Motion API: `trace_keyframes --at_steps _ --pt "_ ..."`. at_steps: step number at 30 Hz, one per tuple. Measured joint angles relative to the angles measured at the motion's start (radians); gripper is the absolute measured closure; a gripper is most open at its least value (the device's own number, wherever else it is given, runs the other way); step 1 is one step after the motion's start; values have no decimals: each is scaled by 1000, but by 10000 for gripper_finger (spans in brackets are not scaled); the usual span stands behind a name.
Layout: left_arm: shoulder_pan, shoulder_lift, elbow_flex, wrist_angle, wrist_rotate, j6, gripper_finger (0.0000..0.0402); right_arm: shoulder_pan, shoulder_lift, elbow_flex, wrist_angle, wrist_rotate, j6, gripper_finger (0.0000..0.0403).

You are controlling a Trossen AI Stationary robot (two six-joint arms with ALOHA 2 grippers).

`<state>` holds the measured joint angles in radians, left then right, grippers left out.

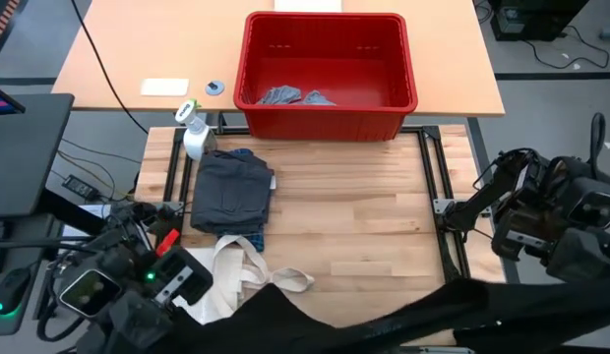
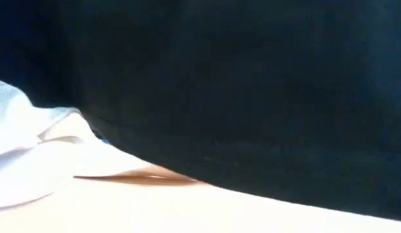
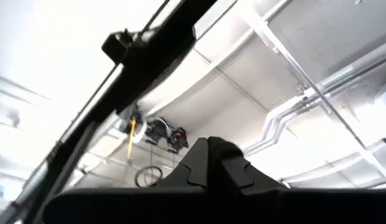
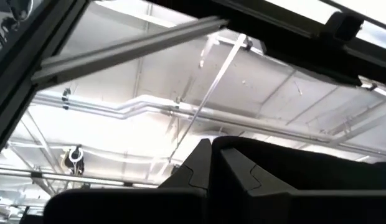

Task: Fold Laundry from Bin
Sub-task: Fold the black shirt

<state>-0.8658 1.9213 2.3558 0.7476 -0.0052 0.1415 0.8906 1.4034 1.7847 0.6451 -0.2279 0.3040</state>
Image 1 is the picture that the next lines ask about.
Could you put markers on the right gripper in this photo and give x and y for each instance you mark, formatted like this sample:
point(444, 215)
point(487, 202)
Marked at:
point(585, 255)

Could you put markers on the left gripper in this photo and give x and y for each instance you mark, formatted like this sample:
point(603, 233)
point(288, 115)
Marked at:
point(140, 317)

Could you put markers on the blue plaid pajama pants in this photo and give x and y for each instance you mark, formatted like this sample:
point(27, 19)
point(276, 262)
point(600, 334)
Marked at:
point(256, 242)

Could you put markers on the black garment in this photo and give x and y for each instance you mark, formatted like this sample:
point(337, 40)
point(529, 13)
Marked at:
point(285, 324)

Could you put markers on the dark grey garment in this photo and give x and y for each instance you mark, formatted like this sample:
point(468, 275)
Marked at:
point(231, 192)

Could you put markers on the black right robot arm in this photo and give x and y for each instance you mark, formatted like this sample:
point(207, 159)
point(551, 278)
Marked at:
point(482, 206)

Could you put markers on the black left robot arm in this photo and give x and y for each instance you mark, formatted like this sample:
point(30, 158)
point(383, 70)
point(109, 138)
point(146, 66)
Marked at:
point(88, 255)

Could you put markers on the red plastic laundry bin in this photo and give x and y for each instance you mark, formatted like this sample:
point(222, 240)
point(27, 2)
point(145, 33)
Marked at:
point(329, 123)

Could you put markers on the cream canvas tote bag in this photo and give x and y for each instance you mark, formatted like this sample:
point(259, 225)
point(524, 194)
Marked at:
point(236, 275)

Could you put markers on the white electronics box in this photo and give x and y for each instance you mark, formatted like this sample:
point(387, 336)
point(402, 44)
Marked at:
point(86, 218)

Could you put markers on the black computer mouse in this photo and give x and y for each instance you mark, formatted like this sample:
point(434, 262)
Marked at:
point(11, 290)

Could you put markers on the black power brick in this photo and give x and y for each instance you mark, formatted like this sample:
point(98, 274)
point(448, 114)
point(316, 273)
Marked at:
point(79, 187)

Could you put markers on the white spray bottle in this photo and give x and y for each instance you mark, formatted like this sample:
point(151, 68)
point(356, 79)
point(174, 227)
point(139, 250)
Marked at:
point(194, 135)

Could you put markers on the black side desk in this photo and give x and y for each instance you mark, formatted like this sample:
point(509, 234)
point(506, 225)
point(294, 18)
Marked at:
point(24, 152)

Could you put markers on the white rectangular pad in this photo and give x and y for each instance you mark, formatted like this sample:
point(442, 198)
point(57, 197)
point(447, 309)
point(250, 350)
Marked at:
point(164, 87)

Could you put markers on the black computer tower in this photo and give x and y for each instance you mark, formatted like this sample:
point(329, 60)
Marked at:
point(536, 19)

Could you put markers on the computer screen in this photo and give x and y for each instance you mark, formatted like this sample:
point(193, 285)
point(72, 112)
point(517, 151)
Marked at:
point(2, 103)

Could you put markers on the light wooden desk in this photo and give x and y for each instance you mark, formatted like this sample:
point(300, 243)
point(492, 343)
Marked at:
point(162, 39)

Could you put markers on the black panel with orange stripes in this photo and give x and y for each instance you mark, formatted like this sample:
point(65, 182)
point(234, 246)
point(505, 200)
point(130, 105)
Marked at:
point(5, 22)

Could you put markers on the white paper sheet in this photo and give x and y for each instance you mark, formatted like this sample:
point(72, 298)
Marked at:
point(307, 5)

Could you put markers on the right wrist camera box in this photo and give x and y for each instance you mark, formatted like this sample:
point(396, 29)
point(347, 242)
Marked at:
point(526, 231)

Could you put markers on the black aluminium table frame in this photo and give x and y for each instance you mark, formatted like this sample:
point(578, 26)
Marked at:
point(428, 162)

